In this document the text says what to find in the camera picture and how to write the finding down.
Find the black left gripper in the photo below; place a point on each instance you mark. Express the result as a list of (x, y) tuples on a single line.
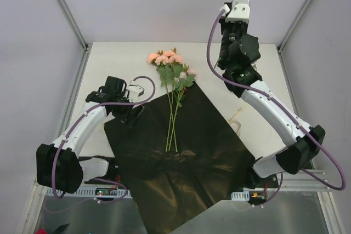
[(132, 115)]

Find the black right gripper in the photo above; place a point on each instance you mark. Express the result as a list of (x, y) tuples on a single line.
[(233, 23)]

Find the pink rose bouquet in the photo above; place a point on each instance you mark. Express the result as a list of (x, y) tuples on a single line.
[(176, 77)]

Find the cream printed ribbon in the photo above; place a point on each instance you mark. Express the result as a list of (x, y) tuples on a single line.
[(234, 122)]

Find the black wrapping paper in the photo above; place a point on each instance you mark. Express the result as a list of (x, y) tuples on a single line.
[(206, 164)]

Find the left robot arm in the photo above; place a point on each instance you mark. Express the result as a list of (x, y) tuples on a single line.
[(58, 165)]

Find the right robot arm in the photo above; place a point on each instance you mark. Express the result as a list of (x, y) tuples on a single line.
[(302, 142)]

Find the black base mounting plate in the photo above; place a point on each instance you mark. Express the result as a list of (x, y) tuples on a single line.
[(270, 183)]

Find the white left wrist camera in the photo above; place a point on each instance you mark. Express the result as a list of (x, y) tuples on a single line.
[(134, 91)]

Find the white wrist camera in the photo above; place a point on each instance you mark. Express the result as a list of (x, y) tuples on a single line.
[(237, 11), (134, 91)]

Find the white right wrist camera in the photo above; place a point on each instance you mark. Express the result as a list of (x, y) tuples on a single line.
[(237, 11)]

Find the left aluminium frame post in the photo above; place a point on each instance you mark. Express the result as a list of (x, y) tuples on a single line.
[(73, 24)]

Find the aluminium frame post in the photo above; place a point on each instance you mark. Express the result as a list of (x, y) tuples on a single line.
[(295, 23), (73, 24)]

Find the left white cable duct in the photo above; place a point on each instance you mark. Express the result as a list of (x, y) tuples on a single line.
[(100, 191)]

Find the white cable duct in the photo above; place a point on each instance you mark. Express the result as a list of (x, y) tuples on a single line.
[(248, 195), (100, 191)]

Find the right aluminium frame post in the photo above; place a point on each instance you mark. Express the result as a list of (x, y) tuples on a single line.
[(295, 23)]

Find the aluminium rail right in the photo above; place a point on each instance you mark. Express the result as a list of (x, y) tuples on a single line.
[(302, 182)]

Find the right white cable duct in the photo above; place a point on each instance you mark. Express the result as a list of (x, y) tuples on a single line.
[(248, 195)]

